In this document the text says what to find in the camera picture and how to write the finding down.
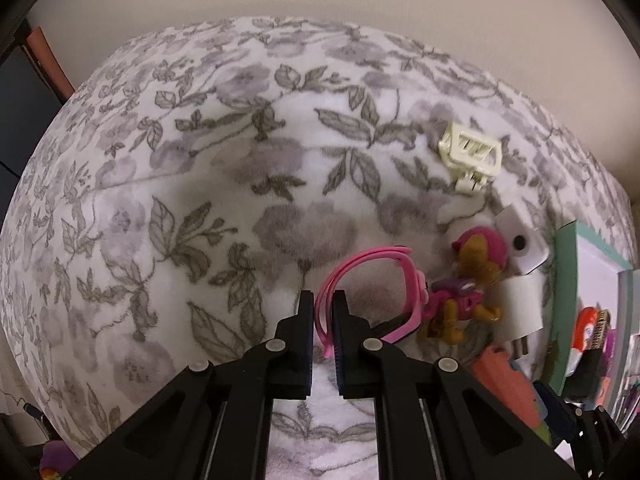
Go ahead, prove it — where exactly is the dark cabinet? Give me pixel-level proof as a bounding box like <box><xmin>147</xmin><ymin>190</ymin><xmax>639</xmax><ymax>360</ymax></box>
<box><xmin>0</xmin><ymin>45</ymin><xmax>63</xmax><ymax>186</ymax></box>

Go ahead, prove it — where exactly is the pink wrist watch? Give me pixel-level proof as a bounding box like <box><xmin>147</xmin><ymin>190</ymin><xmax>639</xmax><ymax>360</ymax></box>
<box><xmin>315</xmin><ymin>245</ymin><xmax>430</xmax><ymax>358</ymax></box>

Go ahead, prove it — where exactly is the teal cardboard box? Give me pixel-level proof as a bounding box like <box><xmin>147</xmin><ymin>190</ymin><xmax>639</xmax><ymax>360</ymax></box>
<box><xmin>550</xmin><ymin>219</ymin><xmax>640</xmax><ymax>411</ymax></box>

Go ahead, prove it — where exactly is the red and white glue stick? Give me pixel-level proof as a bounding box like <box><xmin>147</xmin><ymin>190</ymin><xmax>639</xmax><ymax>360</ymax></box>
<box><xmin>570</xmin><ymin>307</ymin><xmax>598</xmax><ymax>366</ymax></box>

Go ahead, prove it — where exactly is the white adapter with black hole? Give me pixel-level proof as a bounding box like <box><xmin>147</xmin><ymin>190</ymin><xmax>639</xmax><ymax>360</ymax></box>
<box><xmin>492</xmin><ymin>204</ymin><xmax>550</xmax><ymax>277</ymax></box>

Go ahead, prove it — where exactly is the purple lighter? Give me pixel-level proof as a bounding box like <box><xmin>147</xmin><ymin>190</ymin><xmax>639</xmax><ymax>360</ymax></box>
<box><xmin>602</xmin><ymin>327</ymin><xmax>623</xmax><ymax>378</ymax></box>

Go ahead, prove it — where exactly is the red brown board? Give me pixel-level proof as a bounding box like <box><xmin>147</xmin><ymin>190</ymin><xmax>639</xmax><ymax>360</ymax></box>
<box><xmin>27</xmin><ymin>27</ymin><xmax>76</xmax><ymax>103</ymax></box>

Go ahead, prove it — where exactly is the orange utility knife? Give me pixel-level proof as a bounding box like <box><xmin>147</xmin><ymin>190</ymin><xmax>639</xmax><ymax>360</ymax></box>
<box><xmin>472</xmin><ymin>345</ymin><xmax>540</xmax><ymax>431</ymax></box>

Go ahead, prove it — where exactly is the white plug adapter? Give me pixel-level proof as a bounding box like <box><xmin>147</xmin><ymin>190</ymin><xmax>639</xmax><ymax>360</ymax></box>
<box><xmin>497</xmin><ymin>275</ymin><xmax>545</xmax><ymax>361</ymax></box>

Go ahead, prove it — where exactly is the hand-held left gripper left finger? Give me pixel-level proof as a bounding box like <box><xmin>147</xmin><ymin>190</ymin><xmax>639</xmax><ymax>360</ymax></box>
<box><xmin>65</xmin><ymin>290</ymin><xmax>315</xmax><ymax>480</ymax></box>

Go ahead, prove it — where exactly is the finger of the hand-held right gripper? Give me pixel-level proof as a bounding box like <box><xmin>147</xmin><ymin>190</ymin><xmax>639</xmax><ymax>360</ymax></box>
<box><xmin>564</xmin><ymin>345</ymin><xmax>610</xmax><ymax>403</ymax></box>
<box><xmin>531</xmin><ymin>380</ymin><xmax>628</xmax><ymax>480</ymax></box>

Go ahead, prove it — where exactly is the purple cloth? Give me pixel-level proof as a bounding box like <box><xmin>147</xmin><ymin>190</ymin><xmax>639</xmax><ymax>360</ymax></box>
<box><xmin>39</xmin><ymin>441</ymin><xmax>78</xmax><ymax>480</ymax></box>

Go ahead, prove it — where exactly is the brown puppy toy figure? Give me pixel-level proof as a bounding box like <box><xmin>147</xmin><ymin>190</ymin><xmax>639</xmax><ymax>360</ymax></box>
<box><xmin>419</xmin><ymin>227</ymin><xmax>512</xmax><ymax>346</ymax></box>

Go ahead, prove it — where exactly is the floral blanket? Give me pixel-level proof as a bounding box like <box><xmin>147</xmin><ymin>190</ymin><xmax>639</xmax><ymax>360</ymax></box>
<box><xmin>0</xmin><ymin>17</ymin><xmax>631</xmax><ymax>480</ymax></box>

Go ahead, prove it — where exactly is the cream hair claw clip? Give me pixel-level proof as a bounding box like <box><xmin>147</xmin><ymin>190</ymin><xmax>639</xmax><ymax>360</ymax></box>
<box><xmin>437</xmin><ymin>121</ymin><xmax>502</xmax><ymax>195</ymax></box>

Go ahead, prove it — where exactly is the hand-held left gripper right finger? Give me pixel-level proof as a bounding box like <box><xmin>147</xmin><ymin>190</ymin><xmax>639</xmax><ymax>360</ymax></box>
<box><xmin>332</xmin><ymin>290</ymin><xmax>581</xmax><ymax>480</ymax></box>

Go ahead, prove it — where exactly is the black yellow striped object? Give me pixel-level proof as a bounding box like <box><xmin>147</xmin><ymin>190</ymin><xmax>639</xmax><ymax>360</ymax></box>
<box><xmin>592</xmin><ymin>309</ymin><xmax>612</xmax><ymax>351</ymax></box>

